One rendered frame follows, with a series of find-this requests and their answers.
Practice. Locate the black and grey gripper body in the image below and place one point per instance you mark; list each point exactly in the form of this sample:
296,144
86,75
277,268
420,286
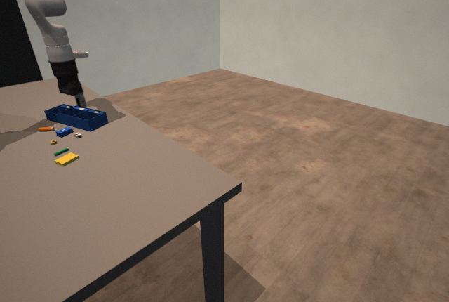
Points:
62,60

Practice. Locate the blue nine-volt battery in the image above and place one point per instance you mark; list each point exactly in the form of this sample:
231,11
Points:
64,132

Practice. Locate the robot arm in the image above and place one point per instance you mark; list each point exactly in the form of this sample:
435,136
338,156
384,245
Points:
53,35

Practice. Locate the blue rack of bins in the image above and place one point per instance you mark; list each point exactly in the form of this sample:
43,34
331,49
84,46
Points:
81,118

